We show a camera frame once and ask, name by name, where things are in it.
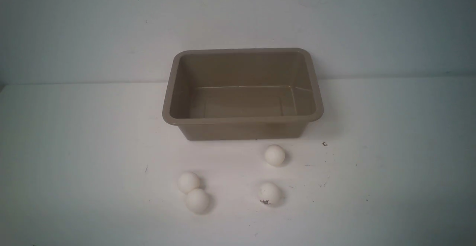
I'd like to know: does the white ping-pong ball with logo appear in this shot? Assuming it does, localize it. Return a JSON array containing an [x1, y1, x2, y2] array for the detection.
[[258, 182, 282, 205]]

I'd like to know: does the tan plastic storage bin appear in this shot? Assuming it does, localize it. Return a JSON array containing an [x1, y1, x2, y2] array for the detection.
[[162, 48, 324, 141]]

